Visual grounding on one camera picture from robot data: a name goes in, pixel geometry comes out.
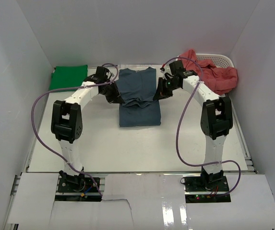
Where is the white perforated plastic basket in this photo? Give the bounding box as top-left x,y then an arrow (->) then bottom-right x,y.
196,53 -> 234,68

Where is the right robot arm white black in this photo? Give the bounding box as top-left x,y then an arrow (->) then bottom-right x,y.
153,57 -> 233,191

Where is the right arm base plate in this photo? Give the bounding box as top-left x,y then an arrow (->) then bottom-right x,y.
180,176 -> 231,204

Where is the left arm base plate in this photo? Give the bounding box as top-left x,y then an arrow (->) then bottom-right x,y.
55,178 -> 102,202

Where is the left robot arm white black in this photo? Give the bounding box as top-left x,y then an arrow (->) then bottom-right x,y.
51,64 -> 124,192

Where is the red t shirt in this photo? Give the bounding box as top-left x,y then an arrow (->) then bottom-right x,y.
180,49 -> 238,95

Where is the folded green t shirt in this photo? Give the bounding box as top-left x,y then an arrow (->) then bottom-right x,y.
49,65 -> 88,90

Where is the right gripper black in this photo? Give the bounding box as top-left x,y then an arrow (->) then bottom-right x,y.
154,77 -> 180,101

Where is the blue t shirt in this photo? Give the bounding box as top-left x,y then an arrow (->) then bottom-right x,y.
116,67 -> 161,127

